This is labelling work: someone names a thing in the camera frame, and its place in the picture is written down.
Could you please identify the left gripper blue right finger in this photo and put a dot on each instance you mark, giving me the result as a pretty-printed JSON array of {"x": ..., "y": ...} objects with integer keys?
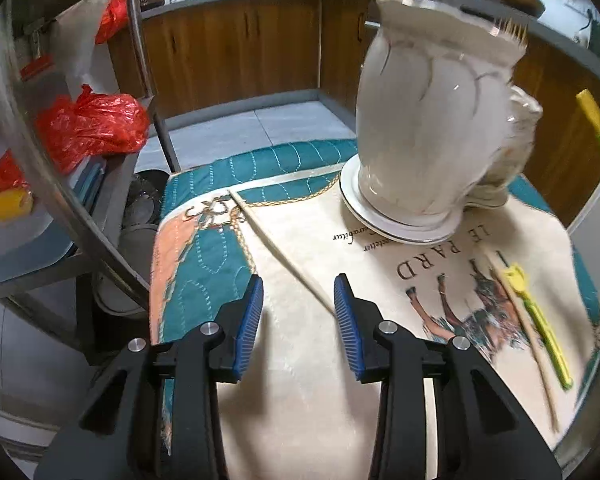
[{"x": 482, "y": 430}]

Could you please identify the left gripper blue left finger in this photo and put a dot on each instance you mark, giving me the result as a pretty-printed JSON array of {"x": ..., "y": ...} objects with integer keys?
[{"x": 154, "y": 413}]

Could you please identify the yellow plastic utensil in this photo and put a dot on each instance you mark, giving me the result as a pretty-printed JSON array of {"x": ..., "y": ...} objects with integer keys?
[
  {"x": 517, "y": 280},
  {"x": 590, "y": 108}
]

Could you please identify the patterned quilted table mat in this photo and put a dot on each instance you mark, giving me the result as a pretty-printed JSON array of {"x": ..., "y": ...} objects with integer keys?
[{"x": 299, "y": 412}]

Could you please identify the yellow container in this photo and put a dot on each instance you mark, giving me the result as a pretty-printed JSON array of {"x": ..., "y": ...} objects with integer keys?
[{"x": 15, "y": 203}]

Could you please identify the stainless steel shelf rack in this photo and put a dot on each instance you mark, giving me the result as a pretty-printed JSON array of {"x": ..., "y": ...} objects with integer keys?
[{"x": 41, "y": 41}]

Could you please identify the white ceramic double utensil holder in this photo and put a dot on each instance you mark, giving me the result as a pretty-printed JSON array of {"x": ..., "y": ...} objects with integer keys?
[{"x": 439, "y": 123}]

